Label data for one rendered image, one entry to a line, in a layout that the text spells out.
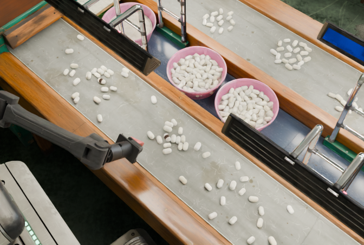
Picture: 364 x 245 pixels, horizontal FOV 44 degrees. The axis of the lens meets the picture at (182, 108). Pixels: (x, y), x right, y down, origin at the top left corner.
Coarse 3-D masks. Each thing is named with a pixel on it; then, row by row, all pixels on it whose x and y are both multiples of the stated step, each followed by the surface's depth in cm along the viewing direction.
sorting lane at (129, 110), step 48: (48, 48) 212; (96, 48) 212; (144, 96) 195; (144, 144) 182; (192, 144) 181; (192, 192) 169; (288, 192) 169; (240, 240) 159; (288, 240) 158; (336, 240) 158
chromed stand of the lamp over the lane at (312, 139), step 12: (312, 132) 139; (300, 144) 137; (312, 144) 150; (324, 156) 151; (360, 156) 134; (312, 168) 162; (336, 168) 150; (348, 168) 132; (360, 168) 141; (336, 180) 130; (348, 180) 130
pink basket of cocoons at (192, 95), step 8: (184, 48) 207; (192, 48) 207; (200, 48) 207; (208, 48) 206; (176, 56) 206; (184, 56) 209; (216, 56) 206; (168, 64) 202; (224, 64) 201; (168, 72) 201; (224, 72) 200; (216, 88) 199; (192, 96) 199; (200, 96) 198; (208, 96) 202
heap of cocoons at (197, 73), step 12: (180, 60) 206; (192, 60) 206; (204, 60) 206; (180, 72) 202; (192, 72) 203; (204, 72) 204; (216, 72) 202; (180, 84) 198; (192, 84) 198; (204, 84) 198; (216, 84) 198
